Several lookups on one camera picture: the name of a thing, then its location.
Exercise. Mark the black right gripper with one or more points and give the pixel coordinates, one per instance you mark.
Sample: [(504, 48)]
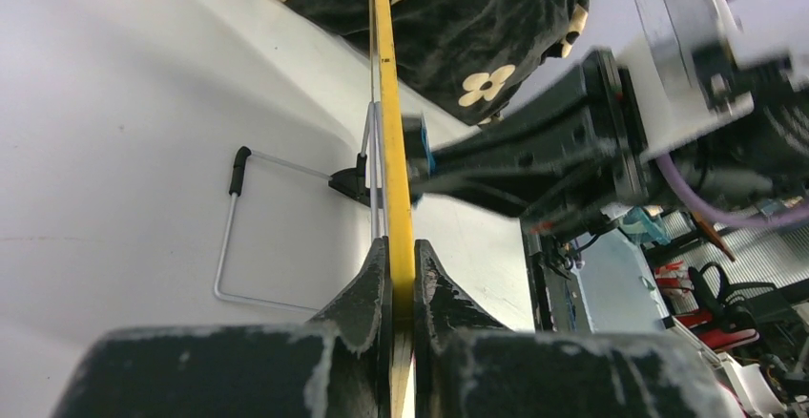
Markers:
[(580, 133)]

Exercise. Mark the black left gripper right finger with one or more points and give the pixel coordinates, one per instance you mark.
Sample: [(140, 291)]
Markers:
[(574, 375)]

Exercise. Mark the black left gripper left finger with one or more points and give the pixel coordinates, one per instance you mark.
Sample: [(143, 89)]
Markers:
[(333, 365)]

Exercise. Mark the yellow framed whiteboard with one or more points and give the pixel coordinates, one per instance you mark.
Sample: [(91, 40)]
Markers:
[(395, 181)]

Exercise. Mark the blue eraser cloth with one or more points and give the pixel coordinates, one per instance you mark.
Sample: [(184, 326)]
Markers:
[(419, 160)]

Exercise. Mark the black floral plush blanket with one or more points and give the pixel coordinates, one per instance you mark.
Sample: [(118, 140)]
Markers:
[(467, 57)]

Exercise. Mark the whiteboard wire stand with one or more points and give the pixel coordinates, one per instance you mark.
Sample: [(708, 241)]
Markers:
[(293, 234)]

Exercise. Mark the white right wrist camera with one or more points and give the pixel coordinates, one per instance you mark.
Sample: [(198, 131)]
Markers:
[(672, 103)]

